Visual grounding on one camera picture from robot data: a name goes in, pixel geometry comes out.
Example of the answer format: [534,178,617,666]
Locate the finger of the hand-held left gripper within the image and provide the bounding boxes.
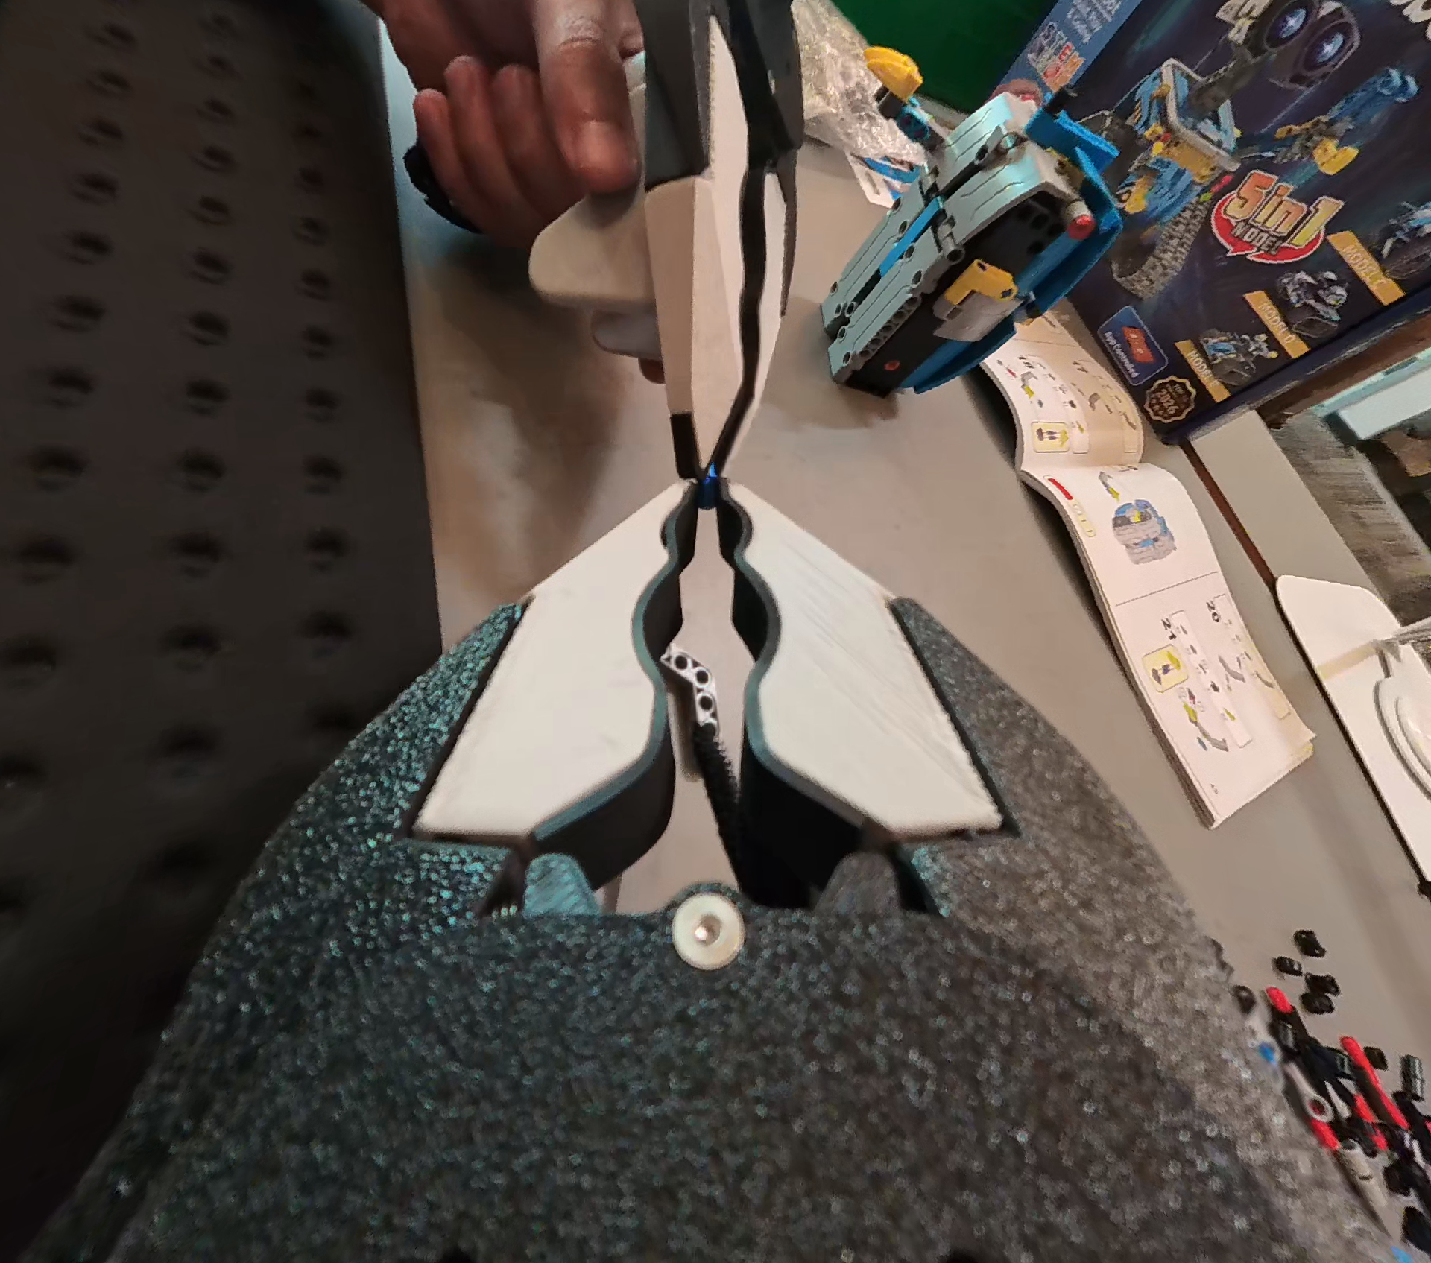
[707,156,806,485]
[645,17,753,483]

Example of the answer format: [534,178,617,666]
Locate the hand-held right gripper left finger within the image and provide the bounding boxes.
[411,482,693,890]

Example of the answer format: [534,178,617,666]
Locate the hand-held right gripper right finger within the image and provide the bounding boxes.
[715,479,1005,890]

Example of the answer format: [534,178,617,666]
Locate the grey angled beam piece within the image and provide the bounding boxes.
[659,647,726,731]

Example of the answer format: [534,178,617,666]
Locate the blue grey brick robot model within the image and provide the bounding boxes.
[818,45,1122,397]

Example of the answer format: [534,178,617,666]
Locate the pile of small brick pieces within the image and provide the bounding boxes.
[1230,929,1431,1231]

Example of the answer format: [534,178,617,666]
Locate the grey desk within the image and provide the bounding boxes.
[380,0,1431,1263]

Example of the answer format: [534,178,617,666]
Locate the clear plastic bags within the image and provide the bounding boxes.
[787,0,963,159]

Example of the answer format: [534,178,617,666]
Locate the blue sticker sheet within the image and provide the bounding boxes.
[854,151,930,209]

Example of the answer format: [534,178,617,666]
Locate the green flat box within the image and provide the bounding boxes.
[860,0,1075,120]

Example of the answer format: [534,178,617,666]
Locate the open instruction booklet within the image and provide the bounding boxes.
[981,313,1319,829]

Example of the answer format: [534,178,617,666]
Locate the white folding book stand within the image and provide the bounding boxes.
[1274,576,1431,885]

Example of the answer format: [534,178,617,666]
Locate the dark blue robot kit box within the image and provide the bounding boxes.
[994,0,1431,443]

